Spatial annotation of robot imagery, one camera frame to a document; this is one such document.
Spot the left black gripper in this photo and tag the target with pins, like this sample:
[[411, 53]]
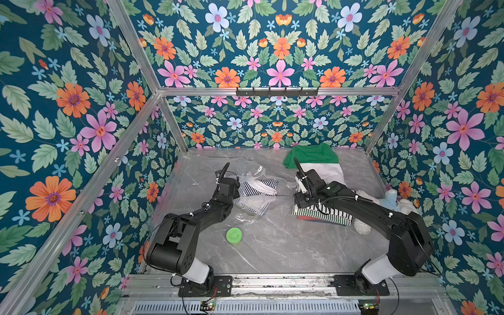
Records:
[[235, 194]]

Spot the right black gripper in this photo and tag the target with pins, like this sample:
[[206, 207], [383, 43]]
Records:
[[306, 186]]

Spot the green tank top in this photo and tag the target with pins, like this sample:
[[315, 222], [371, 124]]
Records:
[[312, 154]]

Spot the bag of clothes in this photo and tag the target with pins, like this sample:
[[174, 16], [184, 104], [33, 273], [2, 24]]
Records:
[[249, 210]]

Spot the black white striped garment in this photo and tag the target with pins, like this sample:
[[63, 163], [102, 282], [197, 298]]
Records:
[[333, 216]]

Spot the red garment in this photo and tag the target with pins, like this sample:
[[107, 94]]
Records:
[[308, 218]]

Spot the blue white striped garment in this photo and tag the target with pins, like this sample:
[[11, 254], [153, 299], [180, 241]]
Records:
[[258, 187]]

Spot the green white striped garment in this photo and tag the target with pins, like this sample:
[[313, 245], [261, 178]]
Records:
[[304, 212]]

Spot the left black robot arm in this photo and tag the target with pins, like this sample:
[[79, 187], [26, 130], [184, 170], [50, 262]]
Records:
[[173, 247]]

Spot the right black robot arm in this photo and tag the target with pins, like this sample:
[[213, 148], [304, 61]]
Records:
[[410, 244]]

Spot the green round lid container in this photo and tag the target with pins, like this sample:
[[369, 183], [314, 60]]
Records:
[[234, 236]]

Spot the black hook rail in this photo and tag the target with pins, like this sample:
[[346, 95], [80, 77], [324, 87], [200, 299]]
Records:
[[277, 92]]

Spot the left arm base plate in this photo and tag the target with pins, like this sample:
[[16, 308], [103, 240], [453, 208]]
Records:
[[214, 286]]

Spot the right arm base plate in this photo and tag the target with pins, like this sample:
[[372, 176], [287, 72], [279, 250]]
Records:
[[347, 285]]

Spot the aluminium front rail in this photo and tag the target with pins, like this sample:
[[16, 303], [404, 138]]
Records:
[[303, 285]]

